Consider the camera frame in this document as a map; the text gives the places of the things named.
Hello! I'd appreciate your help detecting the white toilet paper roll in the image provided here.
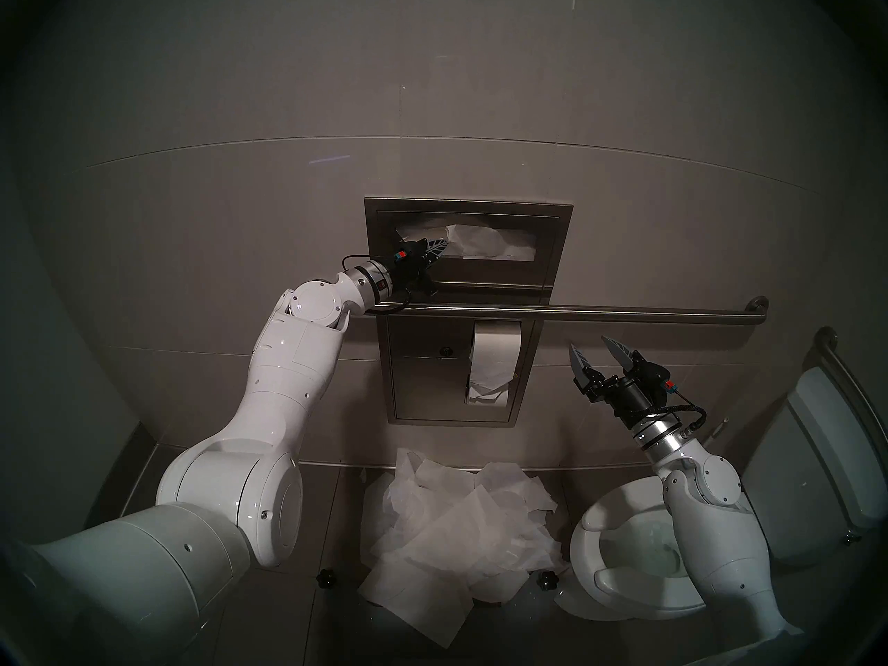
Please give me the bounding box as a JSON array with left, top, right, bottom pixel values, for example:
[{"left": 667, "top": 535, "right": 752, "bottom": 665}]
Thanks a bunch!
[{"left": 466, "top": 321, "right": 522, "bottom": 403}]

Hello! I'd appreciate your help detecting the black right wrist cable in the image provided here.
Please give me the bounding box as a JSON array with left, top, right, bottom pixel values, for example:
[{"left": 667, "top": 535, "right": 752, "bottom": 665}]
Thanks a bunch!
[{"left": 642, "top": 386, "right": 708, "bottom": 438}]

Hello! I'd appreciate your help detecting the long steel grab bar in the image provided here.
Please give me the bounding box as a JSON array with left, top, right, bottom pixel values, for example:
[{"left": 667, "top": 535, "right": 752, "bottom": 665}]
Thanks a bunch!
[{"left": 361, "top": 296, "right": 771, "bottom": 325}]

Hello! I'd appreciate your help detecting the crumpled seat covers pile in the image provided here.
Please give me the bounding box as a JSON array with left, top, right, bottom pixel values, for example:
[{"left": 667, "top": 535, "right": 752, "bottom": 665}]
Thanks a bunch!
[{"left": 357, "top": 448, "right": 564, "bottom": 650}]

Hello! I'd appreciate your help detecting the white paper toilet seat cover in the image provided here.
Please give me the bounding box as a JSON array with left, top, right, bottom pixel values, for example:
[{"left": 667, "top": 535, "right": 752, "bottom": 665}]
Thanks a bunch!
[{"left": 444, "top": 224, "right": 538, "bottom": 262}]

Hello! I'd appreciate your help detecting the short steel grab bar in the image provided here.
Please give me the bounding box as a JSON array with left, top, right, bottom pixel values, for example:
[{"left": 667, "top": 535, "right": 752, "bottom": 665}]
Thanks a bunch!
[{"left": 805, "top": 327, "right": 888, "bottom": 464}]

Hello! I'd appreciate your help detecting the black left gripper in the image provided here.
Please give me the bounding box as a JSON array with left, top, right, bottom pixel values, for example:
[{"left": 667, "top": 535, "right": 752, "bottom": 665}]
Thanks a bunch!
[{"left": 388, "top": 231, "right": 452, "bottom": 292}]

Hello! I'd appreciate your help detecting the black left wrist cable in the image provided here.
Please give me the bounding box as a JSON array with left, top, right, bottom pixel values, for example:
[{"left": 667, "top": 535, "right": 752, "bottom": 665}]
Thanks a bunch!
[{"left": 342, "top": 254, "right": 411, "bottom": 316}]

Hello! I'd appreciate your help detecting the white toilet bowl with seat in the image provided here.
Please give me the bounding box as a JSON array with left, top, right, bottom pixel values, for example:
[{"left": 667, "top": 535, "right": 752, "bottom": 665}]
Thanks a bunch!
[{"left": 554, "top": 474, "right": 753, "bottom": 622}]

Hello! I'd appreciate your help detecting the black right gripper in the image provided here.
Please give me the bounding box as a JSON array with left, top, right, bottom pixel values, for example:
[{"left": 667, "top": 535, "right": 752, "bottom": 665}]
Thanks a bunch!
[{"left": 570, "top": 336, "right": 679, "bottom": 431}]

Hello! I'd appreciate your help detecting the stainless steel dispenser cabinet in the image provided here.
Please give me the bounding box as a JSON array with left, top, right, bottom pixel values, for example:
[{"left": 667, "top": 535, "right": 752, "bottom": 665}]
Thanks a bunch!
[{"left": 364, "top": 197, "right": 574, "bottom": 428}]

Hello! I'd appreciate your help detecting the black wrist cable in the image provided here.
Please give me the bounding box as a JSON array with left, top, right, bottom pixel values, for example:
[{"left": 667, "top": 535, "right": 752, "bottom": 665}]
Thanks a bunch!
[
  {"left": 642, "top": 386, "right": 708, "bottom": 438},
  {"left": 342, "top": 254, "right": 411, "bottom": 316}
]

